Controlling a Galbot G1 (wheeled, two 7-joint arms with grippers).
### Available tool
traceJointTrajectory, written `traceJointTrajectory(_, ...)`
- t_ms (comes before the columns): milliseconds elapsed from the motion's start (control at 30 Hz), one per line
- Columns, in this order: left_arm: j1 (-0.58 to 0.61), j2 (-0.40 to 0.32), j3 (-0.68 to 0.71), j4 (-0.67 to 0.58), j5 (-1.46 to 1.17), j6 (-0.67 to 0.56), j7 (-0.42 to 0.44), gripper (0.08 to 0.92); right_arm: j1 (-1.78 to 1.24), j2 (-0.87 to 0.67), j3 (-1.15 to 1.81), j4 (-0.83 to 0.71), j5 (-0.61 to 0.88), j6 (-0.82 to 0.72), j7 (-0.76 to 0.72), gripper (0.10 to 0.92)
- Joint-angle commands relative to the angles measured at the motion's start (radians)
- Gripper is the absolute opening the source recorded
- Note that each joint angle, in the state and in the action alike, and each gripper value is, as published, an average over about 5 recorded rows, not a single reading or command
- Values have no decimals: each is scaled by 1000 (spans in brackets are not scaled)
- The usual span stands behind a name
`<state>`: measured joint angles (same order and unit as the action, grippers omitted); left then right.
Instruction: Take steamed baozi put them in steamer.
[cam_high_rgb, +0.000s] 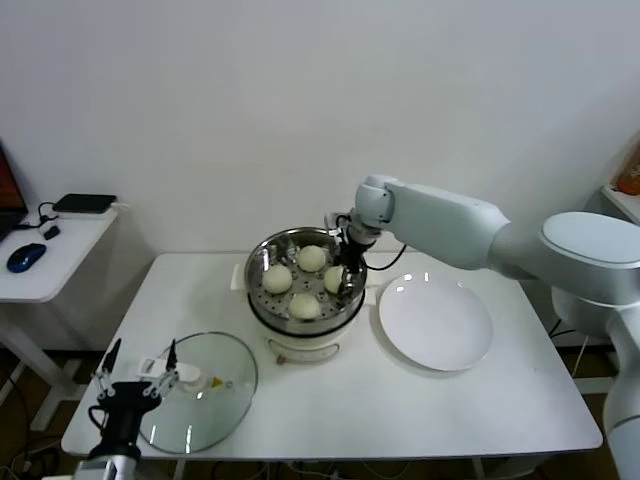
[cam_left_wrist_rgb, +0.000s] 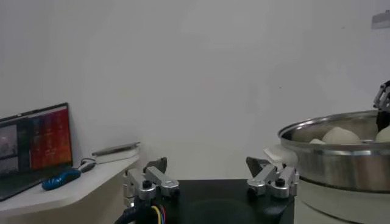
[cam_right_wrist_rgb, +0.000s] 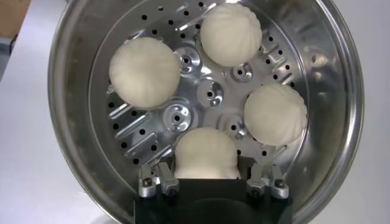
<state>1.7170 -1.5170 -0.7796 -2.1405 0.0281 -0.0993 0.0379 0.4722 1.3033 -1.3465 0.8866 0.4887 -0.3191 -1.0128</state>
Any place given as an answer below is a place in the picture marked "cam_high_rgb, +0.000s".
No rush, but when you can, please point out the white round plate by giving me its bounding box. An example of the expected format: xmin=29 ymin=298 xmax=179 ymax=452
xmin=376 ymin=272 xmax=495 ymax=372

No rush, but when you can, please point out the stainless steel steamer basket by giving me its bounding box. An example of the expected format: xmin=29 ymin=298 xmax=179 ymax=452
xmin=243 ymin=227 xmax=368 ymax=327

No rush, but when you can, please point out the white side table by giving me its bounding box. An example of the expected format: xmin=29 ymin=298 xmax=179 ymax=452
xmin=0 ymin=202 xmax=132 ymax=434

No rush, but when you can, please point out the flat black box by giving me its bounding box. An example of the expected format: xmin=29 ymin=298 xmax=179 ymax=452
xmin=51 ymin=193 xmax=118 ymax=217

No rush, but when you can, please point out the black power adapter cable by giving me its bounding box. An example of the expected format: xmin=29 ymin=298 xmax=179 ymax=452
xmin=548 ymin=317 xmax=576 ymax=340

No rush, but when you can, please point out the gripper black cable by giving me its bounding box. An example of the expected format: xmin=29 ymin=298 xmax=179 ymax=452
xmin=87 ymin=405 xmax=109 ymax=439
xmin=362 ymin=242 xmax=407 ymax=271

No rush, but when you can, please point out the thin black cable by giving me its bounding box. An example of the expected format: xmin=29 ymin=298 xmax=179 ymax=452
xmin=10 ymin=201 xmax=65 ymax=232

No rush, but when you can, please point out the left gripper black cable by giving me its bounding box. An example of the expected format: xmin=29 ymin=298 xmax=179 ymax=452
xmin=87 ymin=405 xmax=109 ymax=439

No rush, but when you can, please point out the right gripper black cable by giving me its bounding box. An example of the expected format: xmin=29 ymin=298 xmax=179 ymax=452
xmin=362 ymin=242 xmax=407 ymax=271

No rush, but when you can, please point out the blue computer mouse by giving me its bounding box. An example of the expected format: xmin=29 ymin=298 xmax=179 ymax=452
xmin=5 ymin=243 xmax=47 ymax=274

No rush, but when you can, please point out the laptop with red screen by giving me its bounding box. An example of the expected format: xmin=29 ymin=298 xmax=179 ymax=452
xmin=0 ymin=142 xmax=29 ymax=242

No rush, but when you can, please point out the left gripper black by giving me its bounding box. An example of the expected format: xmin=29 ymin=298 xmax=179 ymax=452
xmin=88 ymin=339 xmax=180 ymax=457

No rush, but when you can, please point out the white steamed baozi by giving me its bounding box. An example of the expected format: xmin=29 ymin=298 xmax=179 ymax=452
xmin=262 ymin=264 xmax=294 ymax=295
xmin=323 ymin=265 xmax=350 ymax=295
xmin=297 ymin=245 xmax=327 ymax=274
xmin=288 ymin=292 xmax=322 ymax=322

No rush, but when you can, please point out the orange bottle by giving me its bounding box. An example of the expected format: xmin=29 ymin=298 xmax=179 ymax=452
xmin=613 ymin=128 xmax=640 ymax=195

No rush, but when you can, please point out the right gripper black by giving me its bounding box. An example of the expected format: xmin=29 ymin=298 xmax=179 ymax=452
xmin=333 ymin=239 xmax=369 ymax=296

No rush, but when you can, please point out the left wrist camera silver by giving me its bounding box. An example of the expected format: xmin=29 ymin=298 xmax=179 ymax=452
xmin=77 ymin=458 xmax=119 ymax=480

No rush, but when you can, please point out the glass lid white handle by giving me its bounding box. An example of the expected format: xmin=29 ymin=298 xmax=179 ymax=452
xmin=135 ymin=329 xmax=259 ymax=456

